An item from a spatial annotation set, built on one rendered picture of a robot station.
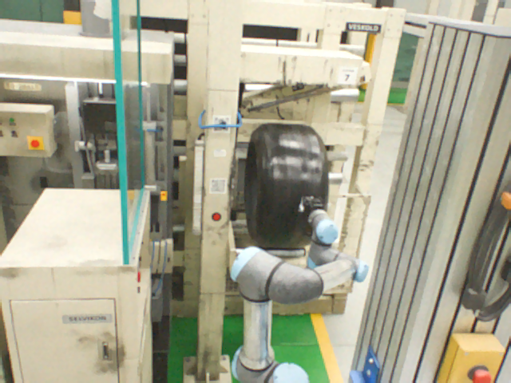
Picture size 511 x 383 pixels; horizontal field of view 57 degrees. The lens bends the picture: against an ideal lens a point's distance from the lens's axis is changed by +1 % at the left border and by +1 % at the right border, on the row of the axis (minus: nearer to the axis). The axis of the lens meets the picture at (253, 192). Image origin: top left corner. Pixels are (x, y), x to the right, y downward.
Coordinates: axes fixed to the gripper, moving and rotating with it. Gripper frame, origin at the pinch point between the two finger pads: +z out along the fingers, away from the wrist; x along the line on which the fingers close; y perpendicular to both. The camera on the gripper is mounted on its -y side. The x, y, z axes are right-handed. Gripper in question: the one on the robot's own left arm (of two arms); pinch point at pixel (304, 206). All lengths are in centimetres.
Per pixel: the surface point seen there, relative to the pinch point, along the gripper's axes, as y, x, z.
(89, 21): 68, 92, 43
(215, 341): -90, 32, 34
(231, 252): -28.5, 27.8, 15.3
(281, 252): -30.5, 3.5, 19.4
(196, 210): -12, 44, 26
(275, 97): 38, 4, 59
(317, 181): 9.8, -5.6, 3.9
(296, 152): 20.7, 2.7, 11.0
